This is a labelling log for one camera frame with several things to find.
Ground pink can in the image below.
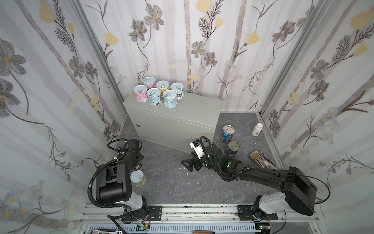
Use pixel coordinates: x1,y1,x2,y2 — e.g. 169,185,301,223
133,85,148,102
143,77,156,89

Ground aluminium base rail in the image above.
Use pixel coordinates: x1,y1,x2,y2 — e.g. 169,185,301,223
78,204,327,234

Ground dark blue can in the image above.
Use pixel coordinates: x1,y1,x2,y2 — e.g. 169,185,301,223
225,141,240,159

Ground blue can silver lid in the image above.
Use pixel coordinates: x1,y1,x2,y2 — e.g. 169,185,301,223
220,124,235,143

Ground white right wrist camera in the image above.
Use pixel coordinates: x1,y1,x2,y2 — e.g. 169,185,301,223
190,139,205,159

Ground white plastic bottle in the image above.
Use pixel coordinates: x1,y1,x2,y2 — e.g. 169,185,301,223
252,123,263,137

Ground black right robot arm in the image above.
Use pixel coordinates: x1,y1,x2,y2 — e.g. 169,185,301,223
181,136,318,222

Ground teal can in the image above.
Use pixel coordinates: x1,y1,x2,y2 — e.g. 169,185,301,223
147,88,162,106

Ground grey metal cabinet counter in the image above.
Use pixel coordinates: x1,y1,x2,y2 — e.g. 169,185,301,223
123,93,223,154

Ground light blue can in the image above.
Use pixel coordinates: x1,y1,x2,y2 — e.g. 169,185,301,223
170,82,184,100

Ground yellow can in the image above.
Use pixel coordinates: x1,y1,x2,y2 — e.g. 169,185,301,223
156,81,170,96

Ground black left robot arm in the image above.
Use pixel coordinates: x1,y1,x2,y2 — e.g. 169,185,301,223
87,138,162,225

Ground green can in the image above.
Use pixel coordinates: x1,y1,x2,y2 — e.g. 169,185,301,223
130,170,146,186

